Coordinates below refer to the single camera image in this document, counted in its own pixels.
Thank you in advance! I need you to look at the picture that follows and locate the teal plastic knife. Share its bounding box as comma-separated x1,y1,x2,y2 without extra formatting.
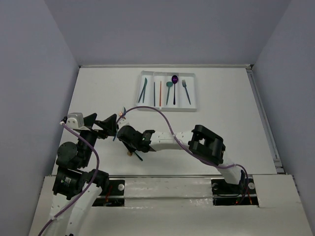
141,78,148,103

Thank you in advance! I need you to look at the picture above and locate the dark blue chopstick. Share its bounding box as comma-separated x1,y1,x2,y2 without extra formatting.
153,82,156,107

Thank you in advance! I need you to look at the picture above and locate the orange chopstick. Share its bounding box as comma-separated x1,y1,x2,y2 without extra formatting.
159,81,162,107

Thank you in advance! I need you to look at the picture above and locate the teal plastic spoon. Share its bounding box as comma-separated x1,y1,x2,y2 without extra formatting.
166,81,173,105

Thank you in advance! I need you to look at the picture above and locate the purple metal spoon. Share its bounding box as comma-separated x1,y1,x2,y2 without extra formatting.
171,75,178,105

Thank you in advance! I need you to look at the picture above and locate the dark blue metal fork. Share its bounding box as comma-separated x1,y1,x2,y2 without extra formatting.
182,79,191,105

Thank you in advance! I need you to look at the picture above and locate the iridescent rainbow fork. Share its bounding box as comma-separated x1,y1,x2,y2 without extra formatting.
134,152,143,161

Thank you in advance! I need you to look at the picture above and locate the dark blue plastic knife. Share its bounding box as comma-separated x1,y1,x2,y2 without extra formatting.
138,88,146,103

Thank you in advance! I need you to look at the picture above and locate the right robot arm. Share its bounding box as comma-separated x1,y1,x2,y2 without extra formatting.
117,125,248,194

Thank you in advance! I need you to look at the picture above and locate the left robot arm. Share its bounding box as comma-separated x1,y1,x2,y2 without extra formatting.
40,113,118,236

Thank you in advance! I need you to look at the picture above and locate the blue plastic fork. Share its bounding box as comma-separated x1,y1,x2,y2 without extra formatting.
113,107,126,141

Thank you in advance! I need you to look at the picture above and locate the white cutlery tray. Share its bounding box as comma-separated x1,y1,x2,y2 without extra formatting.
135,71,198,112

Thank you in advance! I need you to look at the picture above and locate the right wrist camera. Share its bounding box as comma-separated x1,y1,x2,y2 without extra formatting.
118,118,129,129

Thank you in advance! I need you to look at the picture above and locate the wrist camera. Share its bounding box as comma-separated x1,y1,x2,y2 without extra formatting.
60,113,84,129
118,118,129,129

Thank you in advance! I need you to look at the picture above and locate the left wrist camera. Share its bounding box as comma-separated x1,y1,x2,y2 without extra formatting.
60,113,84,129

